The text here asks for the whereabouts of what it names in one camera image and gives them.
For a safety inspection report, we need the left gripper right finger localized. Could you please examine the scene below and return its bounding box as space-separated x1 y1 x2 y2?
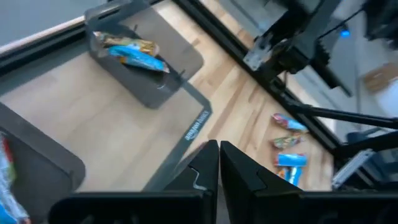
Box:
220 141 302 224

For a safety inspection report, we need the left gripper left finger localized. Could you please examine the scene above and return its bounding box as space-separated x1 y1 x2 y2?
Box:
162 139 220 191

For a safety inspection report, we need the white patterned snack bag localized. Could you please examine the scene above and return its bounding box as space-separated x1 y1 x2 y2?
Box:
276 166 304 187

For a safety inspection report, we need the light blue granola bar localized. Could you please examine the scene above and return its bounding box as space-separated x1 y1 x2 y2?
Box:
107 45 170 74
0 133 32 224

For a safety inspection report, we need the blue red-ended granola bar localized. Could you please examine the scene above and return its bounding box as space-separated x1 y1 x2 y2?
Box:
271 112 308 133

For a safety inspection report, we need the translucent dark-bordered baking mat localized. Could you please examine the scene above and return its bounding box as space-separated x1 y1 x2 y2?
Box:
0 30 213 192

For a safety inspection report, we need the grey translucent plastic bin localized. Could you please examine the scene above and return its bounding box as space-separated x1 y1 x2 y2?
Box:
0 102 86 224
83 0 205 110

